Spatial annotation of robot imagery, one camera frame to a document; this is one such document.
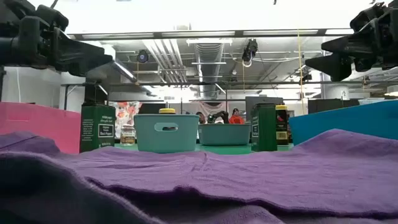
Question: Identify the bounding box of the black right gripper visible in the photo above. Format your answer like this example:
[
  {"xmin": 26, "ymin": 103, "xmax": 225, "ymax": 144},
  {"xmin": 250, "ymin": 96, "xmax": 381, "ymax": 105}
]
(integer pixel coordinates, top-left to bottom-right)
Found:
[{"xmin": 305, "ymin": 9, "xmax": 398, "ymax": 82}]

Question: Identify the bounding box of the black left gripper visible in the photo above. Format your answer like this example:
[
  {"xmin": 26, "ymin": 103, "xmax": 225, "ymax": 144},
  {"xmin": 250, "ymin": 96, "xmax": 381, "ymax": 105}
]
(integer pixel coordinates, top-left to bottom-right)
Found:
[{"xmin": 0, "ymin": 15, "xmax": 113, "ymax": 77}]

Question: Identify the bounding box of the green black pepper tin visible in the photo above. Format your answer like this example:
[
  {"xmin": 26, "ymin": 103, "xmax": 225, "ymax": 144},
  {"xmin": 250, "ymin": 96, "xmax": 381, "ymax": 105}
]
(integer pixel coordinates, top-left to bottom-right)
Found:
[
  {"xmin": 80, "ymin": 104, "xmax": 116, "ymax": 153},
  {"xmin": 250, "ymin": 103, "xmax": 278, "ymax": 152}
]

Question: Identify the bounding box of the small glass spice jar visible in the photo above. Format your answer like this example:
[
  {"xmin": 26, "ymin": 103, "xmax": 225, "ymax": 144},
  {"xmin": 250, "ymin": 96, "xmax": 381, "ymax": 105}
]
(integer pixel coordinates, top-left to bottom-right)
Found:
[{"xmin": 120, "ymin": 124, "xmax": 137, "ymax": 146}]

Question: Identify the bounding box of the black cabinet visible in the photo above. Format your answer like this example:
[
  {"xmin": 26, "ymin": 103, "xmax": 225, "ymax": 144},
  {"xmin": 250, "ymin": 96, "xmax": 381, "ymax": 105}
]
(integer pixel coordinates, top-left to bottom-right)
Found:
[{"xmin": 307, "ymin": 98, "xmax": 360, "ymax": 114}]

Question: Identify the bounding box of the blue plastic bin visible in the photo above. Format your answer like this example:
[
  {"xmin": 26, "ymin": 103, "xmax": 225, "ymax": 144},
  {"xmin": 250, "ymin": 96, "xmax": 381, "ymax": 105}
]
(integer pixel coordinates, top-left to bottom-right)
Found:
[{"xmin": 288, "ymin": 99, "xmax": 398, "ymax": 146}]

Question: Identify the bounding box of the floral patterned cloth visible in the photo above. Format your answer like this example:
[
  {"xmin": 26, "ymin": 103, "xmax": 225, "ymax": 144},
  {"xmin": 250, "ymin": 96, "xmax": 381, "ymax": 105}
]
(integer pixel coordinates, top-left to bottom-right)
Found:
[{"xmin": 108, "ymin": 101, "xmax": 143, "ymax": 139}]

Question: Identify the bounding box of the pink plastic bin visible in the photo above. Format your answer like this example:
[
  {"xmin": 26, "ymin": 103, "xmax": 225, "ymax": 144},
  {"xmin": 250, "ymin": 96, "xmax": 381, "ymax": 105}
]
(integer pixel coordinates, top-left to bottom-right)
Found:
[{"xmin": 0, "ymin": 101, "xmax": 82, "ymax": 155}]

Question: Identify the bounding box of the dark grey monitor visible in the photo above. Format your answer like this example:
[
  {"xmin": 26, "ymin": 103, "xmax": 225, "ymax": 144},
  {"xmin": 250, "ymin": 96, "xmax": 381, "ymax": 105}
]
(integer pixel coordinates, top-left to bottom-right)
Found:
[{"xmin": 244, "ymin": 96, "xmax": 284, "ymax": 122}]

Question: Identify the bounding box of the low teal plastic bin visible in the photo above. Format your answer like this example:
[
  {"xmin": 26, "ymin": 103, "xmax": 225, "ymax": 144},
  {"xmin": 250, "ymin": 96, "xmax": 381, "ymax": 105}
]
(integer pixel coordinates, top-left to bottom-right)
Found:
[{"xmin": 198, "ymin": 123, "xmax": 251, "ymax": 146}]

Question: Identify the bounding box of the green table mat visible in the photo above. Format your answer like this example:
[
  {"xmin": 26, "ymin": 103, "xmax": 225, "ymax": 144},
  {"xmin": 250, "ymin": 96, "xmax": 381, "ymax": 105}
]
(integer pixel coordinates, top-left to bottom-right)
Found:
[{"xmin": 114, "ymin": 142, "xmax": 295, "ymax": 156}]

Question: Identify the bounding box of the purple cloth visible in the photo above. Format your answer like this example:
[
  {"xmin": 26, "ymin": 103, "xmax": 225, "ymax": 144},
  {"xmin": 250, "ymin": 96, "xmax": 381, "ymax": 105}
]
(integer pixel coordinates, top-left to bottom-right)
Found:
[{"xmin": 0, "ymin": 128, "xmax": 398, "ymax": 224}]

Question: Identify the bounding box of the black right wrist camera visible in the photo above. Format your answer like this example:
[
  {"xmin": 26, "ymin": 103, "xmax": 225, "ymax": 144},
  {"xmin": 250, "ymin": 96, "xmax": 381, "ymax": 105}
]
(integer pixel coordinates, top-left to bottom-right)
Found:
[{"xmin": 349, "ymin": 2, "xmax": 388, "ymax": 32}]

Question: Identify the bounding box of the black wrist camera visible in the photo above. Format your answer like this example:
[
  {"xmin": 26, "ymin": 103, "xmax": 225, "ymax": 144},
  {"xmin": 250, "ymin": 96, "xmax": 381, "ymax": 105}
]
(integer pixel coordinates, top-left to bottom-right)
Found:
[
  {"xmin": 349, "ymin": 2, "xmax": 388, "ymax": 32},
  {"xmin": 35, "ymin": 4, "xmax": 69, "ymax": 32}
]

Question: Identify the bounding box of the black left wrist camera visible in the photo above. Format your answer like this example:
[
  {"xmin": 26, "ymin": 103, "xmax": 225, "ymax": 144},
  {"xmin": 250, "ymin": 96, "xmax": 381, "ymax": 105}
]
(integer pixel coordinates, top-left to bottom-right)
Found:
[{"xmin": 35, "ymin": 4, "xmax": 69, "ymax": 32}]

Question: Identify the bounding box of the black ceiling camera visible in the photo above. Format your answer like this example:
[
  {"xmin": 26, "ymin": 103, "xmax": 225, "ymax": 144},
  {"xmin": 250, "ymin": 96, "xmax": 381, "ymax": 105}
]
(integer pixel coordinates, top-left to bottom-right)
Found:
[{"xmin": 137, "ymin": 49, "xmax": 149, "ymax": 64}]

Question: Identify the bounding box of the black hanging camera device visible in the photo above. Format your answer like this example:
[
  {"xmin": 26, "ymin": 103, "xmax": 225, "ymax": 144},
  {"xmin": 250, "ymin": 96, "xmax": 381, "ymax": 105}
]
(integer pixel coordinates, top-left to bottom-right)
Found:
[{"xmin": 241, "ymin": 39, "xmax": 259, "ymax": 68}]

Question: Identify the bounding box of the teal bin with handle hole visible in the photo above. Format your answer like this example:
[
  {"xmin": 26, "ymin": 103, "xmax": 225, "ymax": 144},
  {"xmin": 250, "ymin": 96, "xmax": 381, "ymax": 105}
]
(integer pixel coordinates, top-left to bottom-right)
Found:
[{"xmin": 133, "ymin": 113, "xmax": 200, "ymax": 154}]

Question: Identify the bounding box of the silver ventilation duct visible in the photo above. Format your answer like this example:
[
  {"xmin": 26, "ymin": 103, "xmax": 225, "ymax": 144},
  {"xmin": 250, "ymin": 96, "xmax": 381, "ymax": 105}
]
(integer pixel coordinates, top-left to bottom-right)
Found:
[{"xmin": 194, "ymin": 42, "xmax": 225, "ymax": 97}]

